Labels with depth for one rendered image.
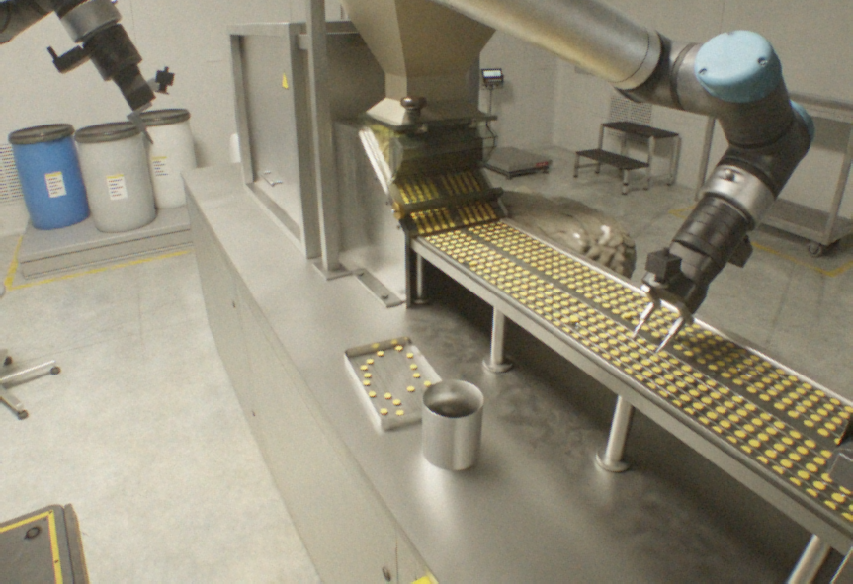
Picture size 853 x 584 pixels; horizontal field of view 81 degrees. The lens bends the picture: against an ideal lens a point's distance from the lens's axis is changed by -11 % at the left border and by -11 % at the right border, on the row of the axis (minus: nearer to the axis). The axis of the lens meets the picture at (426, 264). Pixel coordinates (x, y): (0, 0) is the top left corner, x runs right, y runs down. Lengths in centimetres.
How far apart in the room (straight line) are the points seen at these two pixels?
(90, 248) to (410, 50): 296
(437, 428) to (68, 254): 324
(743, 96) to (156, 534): 177
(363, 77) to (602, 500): 99
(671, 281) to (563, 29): 33
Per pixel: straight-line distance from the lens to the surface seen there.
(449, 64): 112
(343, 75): 130
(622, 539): 73
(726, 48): 74
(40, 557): 150
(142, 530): 190
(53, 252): 376
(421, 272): 112
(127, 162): 366
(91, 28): 103
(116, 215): 373
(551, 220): 112
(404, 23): 102
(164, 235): 375
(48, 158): 398
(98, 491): 208
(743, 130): 76
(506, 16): 63
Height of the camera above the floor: 135
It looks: 25 degrees down
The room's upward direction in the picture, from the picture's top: straight up
